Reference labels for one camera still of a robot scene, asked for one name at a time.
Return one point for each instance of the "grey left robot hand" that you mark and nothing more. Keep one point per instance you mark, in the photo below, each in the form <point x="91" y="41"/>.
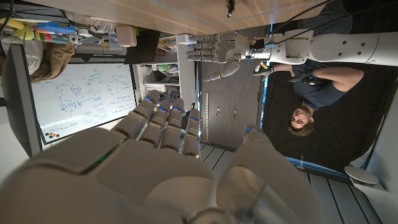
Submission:
<point x="227" y="49"/>

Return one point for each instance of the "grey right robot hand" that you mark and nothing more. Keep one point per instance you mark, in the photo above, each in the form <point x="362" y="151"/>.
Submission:
<point x="140" y="180"/>

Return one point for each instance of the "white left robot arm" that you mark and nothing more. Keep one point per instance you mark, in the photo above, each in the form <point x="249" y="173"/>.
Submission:
<point x="342" y="48"/>

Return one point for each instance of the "white shelf cabinet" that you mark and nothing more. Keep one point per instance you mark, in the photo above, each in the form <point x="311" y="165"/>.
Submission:
<point x="186" y="77"/>

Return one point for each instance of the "whiteboard with writing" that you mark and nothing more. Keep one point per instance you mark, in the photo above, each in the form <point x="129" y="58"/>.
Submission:
<point x="84" y="99"/>

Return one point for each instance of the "person in dark clothes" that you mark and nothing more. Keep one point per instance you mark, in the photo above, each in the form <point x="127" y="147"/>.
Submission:
<point x="317" y="93"/>

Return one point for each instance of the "beige speaker box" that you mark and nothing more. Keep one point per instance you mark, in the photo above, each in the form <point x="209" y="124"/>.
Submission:
<point x="126" y="35"/>

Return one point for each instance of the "computer monitor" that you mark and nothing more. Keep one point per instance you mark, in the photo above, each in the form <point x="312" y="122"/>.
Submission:
<point x="18" y="93"/>

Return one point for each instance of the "blue plastic box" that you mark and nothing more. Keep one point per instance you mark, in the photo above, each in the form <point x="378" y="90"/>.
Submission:
<point x="56" y="28"/>

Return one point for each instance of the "white round ceiling device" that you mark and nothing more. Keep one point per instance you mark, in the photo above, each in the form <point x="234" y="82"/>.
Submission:
<point x="360" y="175"/>

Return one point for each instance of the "yellow banana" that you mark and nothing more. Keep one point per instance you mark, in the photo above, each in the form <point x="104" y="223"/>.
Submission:
<point x="11" y="23"/>

